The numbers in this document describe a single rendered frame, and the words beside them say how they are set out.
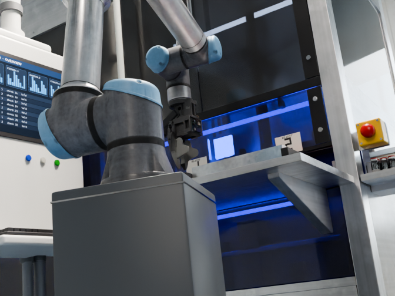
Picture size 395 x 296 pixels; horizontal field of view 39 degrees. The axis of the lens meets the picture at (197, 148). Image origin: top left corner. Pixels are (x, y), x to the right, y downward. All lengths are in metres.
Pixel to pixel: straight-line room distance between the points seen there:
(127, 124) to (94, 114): 0.08
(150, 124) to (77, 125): 0.15
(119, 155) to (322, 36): 0.94
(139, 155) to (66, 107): 0.21
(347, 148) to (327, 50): 0.32
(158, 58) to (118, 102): 0.56
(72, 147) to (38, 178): 0.83
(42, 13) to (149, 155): 1.67
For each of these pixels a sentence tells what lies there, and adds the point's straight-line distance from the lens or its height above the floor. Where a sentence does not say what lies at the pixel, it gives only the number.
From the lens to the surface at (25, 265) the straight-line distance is 2.04.
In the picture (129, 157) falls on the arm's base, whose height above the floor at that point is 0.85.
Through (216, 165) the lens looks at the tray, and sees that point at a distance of 1.42.
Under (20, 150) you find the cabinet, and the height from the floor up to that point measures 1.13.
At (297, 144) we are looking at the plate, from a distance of 1.74.
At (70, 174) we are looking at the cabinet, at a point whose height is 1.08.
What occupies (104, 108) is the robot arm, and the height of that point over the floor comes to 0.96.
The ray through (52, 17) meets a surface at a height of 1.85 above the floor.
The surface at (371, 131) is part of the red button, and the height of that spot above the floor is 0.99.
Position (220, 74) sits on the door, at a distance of 1.94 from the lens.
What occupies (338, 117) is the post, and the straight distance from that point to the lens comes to 1.71.
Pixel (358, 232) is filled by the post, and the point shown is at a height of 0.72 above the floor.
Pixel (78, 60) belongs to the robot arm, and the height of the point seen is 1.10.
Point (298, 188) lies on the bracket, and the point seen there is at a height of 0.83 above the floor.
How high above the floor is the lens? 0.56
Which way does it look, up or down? 16 degrees up
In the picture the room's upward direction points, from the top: 6 degrees counter-clockwise
